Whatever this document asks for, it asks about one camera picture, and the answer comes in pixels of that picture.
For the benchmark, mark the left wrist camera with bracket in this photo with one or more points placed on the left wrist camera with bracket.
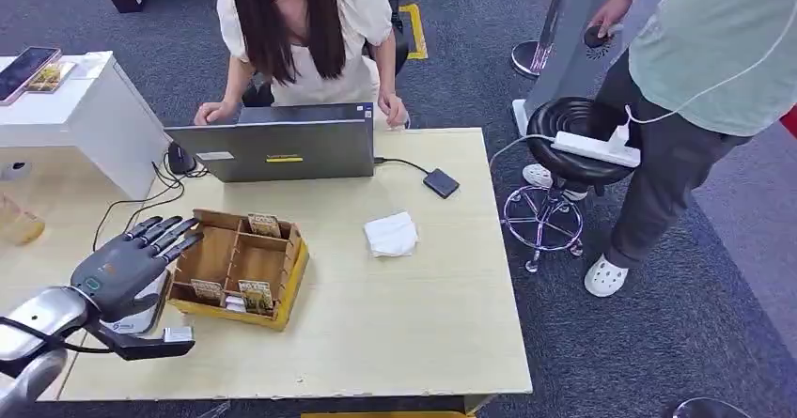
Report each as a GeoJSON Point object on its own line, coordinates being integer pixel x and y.
{"type": "Point", "coordinates": [177, 335]}

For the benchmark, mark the black office chair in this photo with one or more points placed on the black office chair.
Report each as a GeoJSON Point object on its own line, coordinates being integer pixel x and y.
{"type": "Point", "coordinates": [258, 94]}

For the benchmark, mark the chrome stanchion post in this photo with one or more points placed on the chrome stanchion post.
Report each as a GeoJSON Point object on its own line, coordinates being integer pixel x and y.
{"type": "Point", "coordinates": [529, 59]}

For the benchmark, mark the black round object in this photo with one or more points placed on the black round object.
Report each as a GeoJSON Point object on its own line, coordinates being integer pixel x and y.
{"type": "Point", "coordinates": [594, 37]}

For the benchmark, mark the black external drive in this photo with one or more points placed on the black external drive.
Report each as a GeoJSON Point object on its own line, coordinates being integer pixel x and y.
{"type": "Point", "coordinates": [441, 184]}

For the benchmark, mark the red object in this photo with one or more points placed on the red object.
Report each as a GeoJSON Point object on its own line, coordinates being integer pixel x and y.
{"type": "Point", "coordinates": [789, 121]}

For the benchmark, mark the white tissue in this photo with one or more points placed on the white tissue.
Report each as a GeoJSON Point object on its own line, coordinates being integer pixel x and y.
{"type": "Point", "coordinates": [391, 236]}

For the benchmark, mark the chrome round base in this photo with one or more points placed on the chrome round base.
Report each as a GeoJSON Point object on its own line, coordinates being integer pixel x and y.
{"type": "Point", "coordinates": [703, 409]}

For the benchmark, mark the silver card reader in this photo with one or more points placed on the silver card reader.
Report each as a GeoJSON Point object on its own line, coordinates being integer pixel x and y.
{"type": "Point", "coordinates": [134, 328]}

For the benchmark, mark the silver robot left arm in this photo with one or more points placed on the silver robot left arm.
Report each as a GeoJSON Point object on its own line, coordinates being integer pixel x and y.
{"type": "Point", "coordinates": [43, 315]}

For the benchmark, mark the small white card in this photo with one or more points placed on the small white card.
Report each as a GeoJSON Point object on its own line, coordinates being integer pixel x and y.
{"type": "Point", "coordinates": [235, 304]}

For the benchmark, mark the gold printed card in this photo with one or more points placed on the gold printed card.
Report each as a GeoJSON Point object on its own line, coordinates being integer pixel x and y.
{"type": "Point", "coordinates": [264, 225]}
{"type": "Point", "coordinates": [256, 295]}
{"type": "Point", "coordinates": [207, 291]}

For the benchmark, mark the seated person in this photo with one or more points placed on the seated person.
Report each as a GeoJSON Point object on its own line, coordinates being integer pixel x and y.
{"type": "Point", "coordinates": [311, 60]}

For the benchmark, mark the gold card in sleeve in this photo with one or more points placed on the gold card in sleeve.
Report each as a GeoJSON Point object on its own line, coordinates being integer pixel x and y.
{"type": "Point", "coordinates": [50, 76]}

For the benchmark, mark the white cabinet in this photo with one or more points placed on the white cabinet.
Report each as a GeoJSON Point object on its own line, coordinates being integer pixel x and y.
{"type": "Point", "coordinates": [93, 116]}

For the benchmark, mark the standing person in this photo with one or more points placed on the standing person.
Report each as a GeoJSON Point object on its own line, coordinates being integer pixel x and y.
{"type": "Point", "coordinates": [697, 54]}

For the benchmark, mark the grey laptop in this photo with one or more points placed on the grey laptop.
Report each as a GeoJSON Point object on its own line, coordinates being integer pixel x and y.
{"type": "Point", "coordinates": [286, 151]}

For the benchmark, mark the black round stool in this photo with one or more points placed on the black round stool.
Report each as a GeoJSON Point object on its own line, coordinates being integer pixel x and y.
{"type": "Point", "coordinates": [573, 123]}

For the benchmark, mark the smartphone with pink case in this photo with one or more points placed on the smartphone with pink case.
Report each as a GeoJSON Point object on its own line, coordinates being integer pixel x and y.
{"type": "Point", "coordinates": [25, 70]}

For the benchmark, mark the wooden card box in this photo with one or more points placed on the wooden card box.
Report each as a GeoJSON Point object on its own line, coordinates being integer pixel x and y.
{"type": "Point", "coordinates": [287, 278]}

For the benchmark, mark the black computer mouse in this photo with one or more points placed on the black computer mouse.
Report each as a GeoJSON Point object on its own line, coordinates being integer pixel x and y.
{"type": "Point", "coordinates": [180, 160]}

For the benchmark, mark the grey standing panel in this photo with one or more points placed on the grey standing panel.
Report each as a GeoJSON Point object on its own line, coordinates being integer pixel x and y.
{"type": "Point", "coordinates": [576, 66]}

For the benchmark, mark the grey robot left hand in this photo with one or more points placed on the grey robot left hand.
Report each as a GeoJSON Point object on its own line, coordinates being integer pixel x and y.
{"type": "Point", "coordinates": [118, 272]}

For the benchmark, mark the white power strip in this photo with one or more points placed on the white power strip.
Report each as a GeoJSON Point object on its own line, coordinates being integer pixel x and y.
{"type": "Point", "coordinates": [591, 149]}

